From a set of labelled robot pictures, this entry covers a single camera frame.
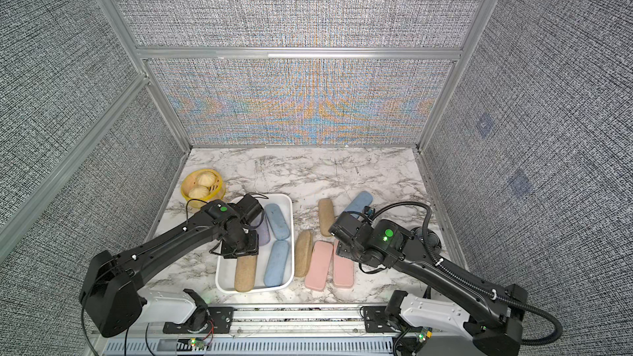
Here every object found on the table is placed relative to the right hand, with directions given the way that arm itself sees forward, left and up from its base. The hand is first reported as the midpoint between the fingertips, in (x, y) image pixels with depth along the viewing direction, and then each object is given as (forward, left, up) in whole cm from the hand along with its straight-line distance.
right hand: (348, 244), depth 71 cm
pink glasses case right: (-3, 0, -15) cm, 16 cm away
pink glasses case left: (-2, +8, -15) cm, 17 cm away
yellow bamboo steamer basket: (+28, +49, -14) cm, 59 cm away
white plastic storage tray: (-2, +39, -14) cm, 42 cm away
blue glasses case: (+24, -9, -16) cm, 30 cm away
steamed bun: (+26, +55, -12) cm, 62 cm away
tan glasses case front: (+5, +13, -13) cm, 19 cm away
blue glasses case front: (+15, +23, -16) cm, 32 cm away
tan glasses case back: (-6, +30, -8) cm, 32 cm away
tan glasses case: (+17, +5, -15) cm, 23 cm away
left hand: (+1, +28, -8) cm, 29 cm away
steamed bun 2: (+32, +54, -12) cm, 64 cm away
